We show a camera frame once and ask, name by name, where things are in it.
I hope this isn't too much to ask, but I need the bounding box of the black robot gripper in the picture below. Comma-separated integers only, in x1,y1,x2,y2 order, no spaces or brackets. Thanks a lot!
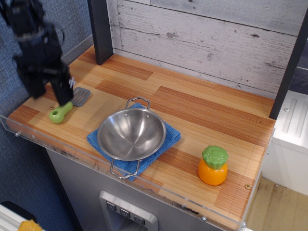
14,24,74,106

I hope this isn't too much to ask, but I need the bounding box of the green handled grey spatula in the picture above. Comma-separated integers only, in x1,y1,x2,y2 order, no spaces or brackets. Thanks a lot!
49,87,91,124

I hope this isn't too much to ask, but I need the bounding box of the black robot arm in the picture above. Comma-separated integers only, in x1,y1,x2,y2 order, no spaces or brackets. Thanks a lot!
0,0,74,106

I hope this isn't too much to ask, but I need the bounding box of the silver metal pan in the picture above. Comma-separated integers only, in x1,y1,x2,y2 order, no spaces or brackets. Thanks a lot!
97,97,167,180

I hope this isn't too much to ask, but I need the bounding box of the blue folded cloth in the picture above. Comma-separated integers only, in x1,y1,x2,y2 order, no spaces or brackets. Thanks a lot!
86,103,181,182

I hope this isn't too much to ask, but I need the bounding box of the yellow object bottom left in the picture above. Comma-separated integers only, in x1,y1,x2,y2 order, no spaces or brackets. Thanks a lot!
18,220,43,231

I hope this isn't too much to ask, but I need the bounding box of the silver dispenser button panel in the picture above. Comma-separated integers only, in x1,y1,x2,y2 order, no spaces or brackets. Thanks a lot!
99,190,158,231

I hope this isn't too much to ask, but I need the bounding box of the orange toy carrot green top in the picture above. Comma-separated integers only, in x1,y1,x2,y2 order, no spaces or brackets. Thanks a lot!
198,145,229,186

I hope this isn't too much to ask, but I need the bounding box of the white ridged side counter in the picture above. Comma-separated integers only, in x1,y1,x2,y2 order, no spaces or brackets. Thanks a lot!
261,90,308,195

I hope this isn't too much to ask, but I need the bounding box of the clear acrylic guard rail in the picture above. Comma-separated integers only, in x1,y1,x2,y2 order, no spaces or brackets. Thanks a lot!
0,33,270,229

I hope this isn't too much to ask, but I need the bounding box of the dark grey left post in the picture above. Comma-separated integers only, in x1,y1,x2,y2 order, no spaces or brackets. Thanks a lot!
87,0,114,65

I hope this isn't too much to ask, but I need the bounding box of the dark grey post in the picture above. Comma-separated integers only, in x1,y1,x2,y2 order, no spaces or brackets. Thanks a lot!
87,0,114,65
269,10,308,120

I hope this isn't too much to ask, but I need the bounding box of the dark grey right post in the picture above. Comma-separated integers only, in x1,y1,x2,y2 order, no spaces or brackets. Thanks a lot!
269,10,308,120

